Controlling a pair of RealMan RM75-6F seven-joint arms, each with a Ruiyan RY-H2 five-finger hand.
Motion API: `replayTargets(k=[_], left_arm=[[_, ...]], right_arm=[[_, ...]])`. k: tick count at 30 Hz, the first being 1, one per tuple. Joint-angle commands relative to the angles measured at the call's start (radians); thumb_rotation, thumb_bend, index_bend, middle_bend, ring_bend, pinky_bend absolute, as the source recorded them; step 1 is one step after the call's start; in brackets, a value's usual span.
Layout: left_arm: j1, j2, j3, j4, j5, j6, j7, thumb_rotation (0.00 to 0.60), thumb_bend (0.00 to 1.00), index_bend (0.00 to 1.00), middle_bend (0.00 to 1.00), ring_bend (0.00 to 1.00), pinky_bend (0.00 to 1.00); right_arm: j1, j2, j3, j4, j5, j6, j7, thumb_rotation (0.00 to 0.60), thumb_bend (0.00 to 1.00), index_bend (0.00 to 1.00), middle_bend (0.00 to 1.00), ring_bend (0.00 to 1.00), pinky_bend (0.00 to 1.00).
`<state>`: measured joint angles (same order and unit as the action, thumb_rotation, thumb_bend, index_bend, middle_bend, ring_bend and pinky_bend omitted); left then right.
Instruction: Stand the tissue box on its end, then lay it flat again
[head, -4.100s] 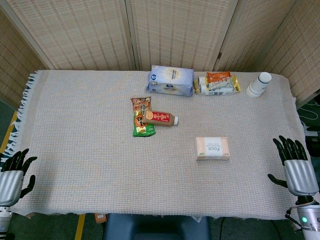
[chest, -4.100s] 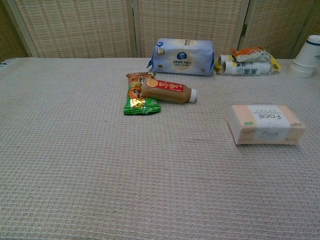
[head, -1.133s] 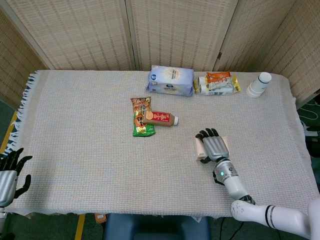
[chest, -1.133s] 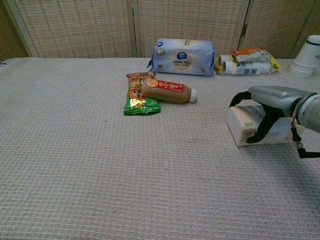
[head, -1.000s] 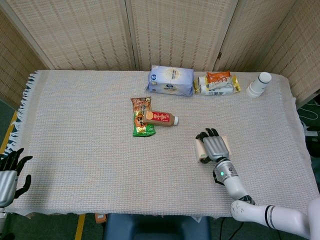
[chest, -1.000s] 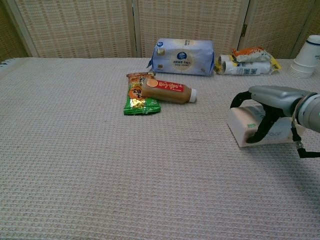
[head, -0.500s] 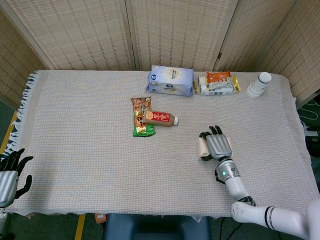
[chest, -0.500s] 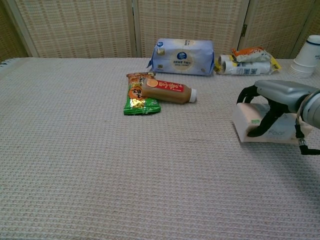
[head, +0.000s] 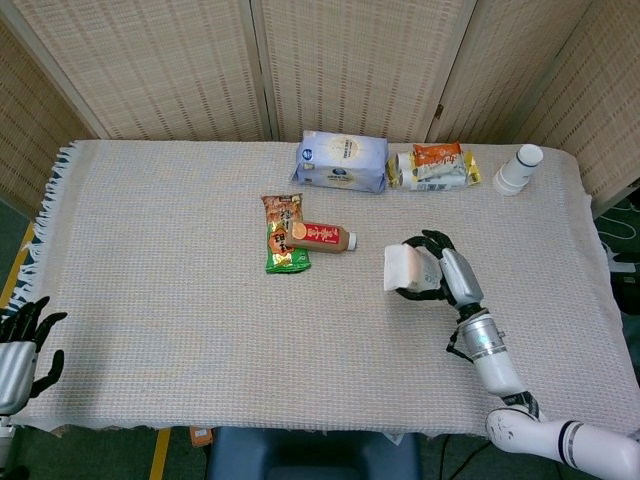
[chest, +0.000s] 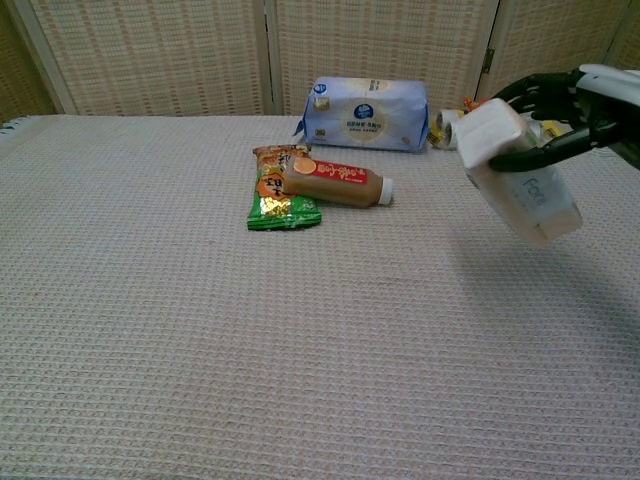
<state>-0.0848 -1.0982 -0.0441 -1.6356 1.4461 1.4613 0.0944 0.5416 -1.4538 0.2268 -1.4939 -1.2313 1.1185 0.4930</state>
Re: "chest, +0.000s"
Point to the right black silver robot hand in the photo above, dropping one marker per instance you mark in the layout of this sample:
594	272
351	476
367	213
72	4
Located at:
605	87

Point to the white box with barcode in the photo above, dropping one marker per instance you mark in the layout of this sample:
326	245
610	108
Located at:
540	205

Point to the blue soft tissue pack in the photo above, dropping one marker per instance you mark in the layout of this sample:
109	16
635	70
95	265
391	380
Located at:
365	115

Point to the woven folding screen panel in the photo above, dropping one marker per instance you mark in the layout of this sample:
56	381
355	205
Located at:
631	35
375	40
550	40
20	75
150	50

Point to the brass screen hinge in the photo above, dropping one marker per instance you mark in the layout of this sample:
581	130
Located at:
489	61

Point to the orange white snack packet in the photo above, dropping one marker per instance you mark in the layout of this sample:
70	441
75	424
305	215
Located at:
469	103

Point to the orange yellow snack package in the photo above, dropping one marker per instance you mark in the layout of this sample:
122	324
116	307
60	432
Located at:
445	125

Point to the brown milk tea bottle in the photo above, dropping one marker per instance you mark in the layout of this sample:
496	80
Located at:
330	182

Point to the green orange snack packet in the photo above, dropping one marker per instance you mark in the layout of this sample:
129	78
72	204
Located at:
270	210

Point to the beige woven tablecloth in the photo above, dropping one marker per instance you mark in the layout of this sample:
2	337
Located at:
150	325

